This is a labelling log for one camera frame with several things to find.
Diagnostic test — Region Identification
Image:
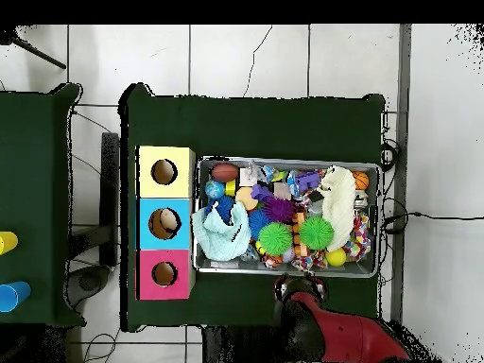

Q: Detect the blue cup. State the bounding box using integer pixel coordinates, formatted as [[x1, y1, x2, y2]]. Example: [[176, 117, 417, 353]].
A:
[[0, 280, 32, 314]]

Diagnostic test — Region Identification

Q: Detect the black power cable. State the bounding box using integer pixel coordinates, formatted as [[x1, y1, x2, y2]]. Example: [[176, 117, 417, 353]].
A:
[[380, 211, 484, 235]]

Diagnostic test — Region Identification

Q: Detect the black tripod leg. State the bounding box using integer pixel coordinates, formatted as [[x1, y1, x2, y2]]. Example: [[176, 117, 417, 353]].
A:
[[0, 26, 68, 71]]

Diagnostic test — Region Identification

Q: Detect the yellow cup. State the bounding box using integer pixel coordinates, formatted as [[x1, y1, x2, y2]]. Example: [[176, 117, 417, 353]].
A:
[[0, 231, 19, 256]]

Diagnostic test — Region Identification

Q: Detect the green spiky rubber ball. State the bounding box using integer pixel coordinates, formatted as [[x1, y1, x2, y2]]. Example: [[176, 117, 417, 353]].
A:
[[298, 215, 336, 251], [257, 221, 295, 257]]

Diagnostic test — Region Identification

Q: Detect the globe print ball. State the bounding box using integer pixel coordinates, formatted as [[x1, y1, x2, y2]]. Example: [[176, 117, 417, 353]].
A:
[[204, 180, 227, 200]]

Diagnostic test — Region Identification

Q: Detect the polka dot cloth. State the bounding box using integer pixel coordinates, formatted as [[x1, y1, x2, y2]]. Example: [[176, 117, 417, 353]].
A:
[[288, 249, 328, 272]]

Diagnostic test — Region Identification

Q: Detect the shallow wire mesh bin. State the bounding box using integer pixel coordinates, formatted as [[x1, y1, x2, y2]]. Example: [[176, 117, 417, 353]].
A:
[[191, 155, 382, 280]]

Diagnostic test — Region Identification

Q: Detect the brown toy football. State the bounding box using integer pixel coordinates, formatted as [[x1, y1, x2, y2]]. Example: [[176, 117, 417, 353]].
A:
[[210, 162, 241, 183]]

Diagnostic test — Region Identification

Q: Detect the mint knitted cloth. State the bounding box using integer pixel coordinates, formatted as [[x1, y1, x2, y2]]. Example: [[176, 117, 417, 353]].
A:
[[191, 200, 252, 263]]

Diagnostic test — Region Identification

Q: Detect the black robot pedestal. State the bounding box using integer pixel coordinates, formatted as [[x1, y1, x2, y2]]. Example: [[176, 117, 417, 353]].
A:
[[201, 325, 288, 363]]

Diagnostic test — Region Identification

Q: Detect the black upright panel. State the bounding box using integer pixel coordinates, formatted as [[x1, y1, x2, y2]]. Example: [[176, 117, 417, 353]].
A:
[[99, 131, 121, 268]]

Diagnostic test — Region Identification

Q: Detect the wooden box with three holes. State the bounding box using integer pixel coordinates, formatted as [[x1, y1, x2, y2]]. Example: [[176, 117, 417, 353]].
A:
[[134, 145, 197, 302]]

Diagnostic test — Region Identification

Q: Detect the grey stand foot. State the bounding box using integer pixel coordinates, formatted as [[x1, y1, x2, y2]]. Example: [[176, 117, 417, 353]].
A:
[[66, 264, 112, 308]]

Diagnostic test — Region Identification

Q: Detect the blue spiky rubber ball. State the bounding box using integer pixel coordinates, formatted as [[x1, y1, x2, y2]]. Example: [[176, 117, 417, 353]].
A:
[[205, 195, 236, 227], [248, 208, 271, 242]]

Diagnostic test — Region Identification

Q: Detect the cream knitted cloth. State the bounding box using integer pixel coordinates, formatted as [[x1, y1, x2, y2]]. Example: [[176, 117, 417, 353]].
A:
[[320, 164, 357, 252]]

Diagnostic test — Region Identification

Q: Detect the dark green table cloth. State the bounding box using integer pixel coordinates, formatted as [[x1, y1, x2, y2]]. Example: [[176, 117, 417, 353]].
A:
[[118, 82, 387, 334], [0, 82, 87, 328]]

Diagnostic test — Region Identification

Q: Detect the purple spiky rubber ball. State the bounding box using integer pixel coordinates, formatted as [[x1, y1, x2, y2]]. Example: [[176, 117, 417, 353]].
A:
[[261, 196, 297, 224]]

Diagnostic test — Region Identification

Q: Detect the purple toy building brick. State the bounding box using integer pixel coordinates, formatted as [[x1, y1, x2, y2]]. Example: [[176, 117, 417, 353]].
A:
[[294, 170, 322, 193]]

